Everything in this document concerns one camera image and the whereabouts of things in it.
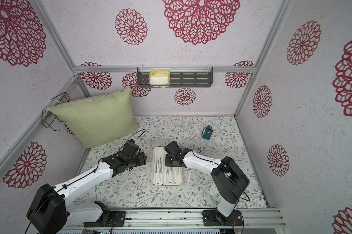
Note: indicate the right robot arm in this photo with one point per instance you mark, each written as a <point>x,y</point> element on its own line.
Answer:
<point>230,181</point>

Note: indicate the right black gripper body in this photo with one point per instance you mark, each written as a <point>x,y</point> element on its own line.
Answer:
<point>170,159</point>

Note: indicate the green cushion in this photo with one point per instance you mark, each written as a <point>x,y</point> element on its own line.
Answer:
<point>98,120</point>

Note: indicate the wrapped straw right bundle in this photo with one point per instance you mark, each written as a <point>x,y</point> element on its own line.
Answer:
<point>179,175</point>

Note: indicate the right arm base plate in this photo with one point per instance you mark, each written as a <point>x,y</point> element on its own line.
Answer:
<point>214,218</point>

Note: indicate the straw diagonal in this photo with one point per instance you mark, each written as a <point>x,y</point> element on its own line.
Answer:
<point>175,175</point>

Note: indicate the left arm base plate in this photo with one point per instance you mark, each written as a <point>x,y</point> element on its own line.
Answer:
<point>114,218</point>

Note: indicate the yellow white sponge box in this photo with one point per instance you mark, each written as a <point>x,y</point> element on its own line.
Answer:
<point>159,77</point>

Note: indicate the white storage tray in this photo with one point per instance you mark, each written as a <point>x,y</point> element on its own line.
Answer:
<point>160,149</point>

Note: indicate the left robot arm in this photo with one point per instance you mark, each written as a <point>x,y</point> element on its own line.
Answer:
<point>52,209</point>

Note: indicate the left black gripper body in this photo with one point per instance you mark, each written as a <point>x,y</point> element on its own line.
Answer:
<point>139,160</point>

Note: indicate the black wire wall rack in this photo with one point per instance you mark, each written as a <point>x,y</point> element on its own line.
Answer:
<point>47,117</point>

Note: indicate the teal alarm clock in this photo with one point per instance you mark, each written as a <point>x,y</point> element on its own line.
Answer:
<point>207,132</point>

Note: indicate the dark wall shelf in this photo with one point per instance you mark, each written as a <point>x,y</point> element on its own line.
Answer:
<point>192,79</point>

